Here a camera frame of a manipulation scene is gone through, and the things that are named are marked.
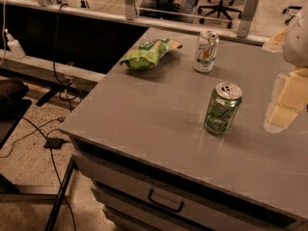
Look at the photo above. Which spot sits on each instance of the clear sanitizer bottle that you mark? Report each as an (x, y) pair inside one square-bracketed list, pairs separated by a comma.
[(14, 45)]

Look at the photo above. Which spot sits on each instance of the black power adapter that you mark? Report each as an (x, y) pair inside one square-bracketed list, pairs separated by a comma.
[(54, 143)]

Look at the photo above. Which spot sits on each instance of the metal glass clamp post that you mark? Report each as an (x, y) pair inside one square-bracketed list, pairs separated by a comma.
[(130, 9), (249, 11)]

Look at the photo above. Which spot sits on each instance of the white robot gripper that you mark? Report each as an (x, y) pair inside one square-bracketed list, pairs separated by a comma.
[(297, 42)]

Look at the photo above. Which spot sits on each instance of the white 7up soda can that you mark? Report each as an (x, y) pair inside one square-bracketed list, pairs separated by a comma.
[(206, 51)]

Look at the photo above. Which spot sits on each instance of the green soda can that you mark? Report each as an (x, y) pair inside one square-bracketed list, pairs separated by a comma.
[(223, 105)]

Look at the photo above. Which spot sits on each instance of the black side table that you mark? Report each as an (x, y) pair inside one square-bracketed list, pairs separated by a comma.
[(13, 106)]

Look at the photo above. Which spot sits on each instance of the green chip bag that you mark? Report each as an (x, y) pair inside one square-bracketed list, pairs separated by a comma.
[(148, 53)]

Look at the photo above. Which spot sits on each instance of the grey cabinet drawer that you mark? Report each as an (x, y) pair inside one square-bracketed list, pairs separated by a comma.
[(123, 189)]

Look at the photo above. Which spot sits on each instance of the black drawer handle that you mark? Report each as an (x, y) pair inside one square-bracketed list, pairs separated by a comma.
[(164, 202)]

